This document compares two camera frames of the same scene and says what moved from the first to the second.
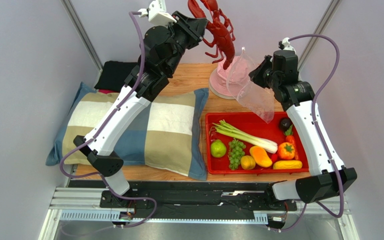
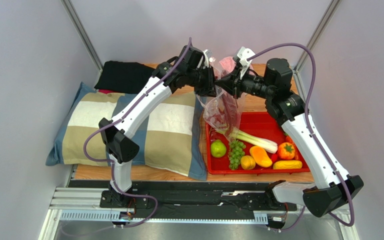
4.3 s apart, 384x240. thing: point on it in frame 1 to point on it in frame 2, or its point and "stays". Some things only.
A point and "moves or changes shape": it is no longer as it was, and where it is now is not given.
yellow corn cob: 287,164 stays
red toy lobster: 217,24 to 228,114
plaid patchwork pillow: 169,140 stays
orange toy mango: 260,156 stays
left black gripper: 193,29 to 209,89
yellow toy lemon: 248,162 stays
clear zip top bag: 245,87 moves or changes shape
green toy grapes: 236,152 stays
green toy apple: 218,148 stays
